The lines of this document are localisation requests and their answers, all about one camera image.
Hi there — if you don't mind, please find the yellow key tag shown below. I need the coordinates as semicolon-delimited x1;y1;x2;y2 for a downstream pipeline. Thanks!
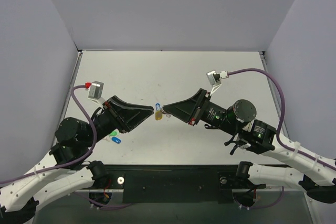
155;110;163;121

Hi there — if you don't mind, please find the black head key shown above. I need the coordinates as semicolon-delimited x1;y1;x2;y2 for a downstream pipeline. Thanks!
160;109;169;116

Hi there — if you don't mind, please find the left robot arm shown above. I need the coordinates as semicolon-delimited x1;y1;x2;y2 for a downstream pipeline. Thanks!
1;96;154;223

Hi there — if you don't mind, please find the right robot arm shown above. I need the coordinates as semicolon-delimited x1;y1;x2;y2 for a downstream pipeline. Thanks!
161;89;335;204

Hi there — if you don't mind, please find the solid blue key tag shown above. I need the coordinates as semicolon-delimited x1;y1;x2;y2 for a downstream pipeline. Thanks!
111;136;121;144

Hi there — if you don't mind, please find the blue outlined key tag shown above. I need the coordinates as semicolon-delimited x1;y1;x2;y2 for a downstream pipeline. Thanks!
155;103;161;111

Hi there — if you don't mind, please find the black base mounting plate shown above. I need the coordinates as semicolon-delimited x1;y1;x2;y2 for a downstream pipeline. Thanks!
52;164;295;204

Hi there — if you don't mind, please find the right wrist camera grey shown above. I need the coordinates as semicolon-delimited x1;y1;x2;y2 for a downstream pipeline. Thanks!
206;70;221;87

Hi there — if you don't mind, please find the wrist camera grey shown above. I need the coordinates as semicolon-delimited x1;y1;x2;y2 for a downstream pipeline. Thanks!
206;70;221;87
88;81;104;100

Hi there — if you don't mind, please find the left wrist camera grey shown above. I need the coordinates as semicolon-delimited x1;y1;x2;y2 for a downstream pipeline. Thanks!
88;81;104;100

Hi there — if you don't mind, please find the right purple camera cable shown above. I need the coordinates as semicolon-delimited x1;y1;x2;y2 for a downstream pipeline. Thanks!
222;68;336;169

